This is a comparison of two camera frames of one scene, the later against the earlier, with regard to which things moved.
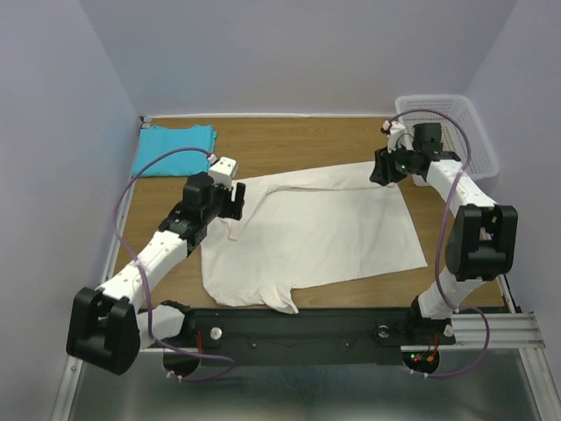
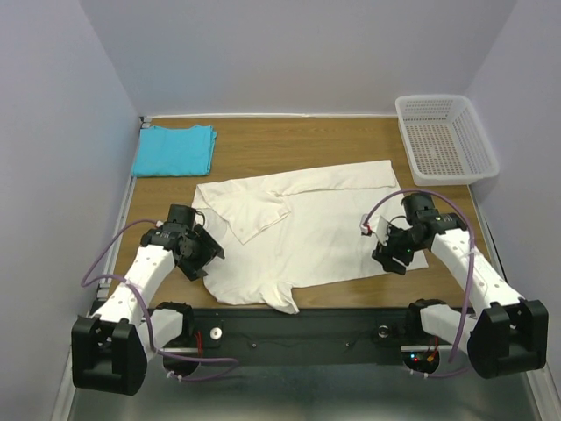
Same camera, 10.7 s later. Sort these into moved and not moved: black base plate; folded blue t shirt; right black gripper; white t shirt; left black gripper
Moved: white t shirt; left black gripper; right black gripper
Not moved: black base plate; folded blue t shirt
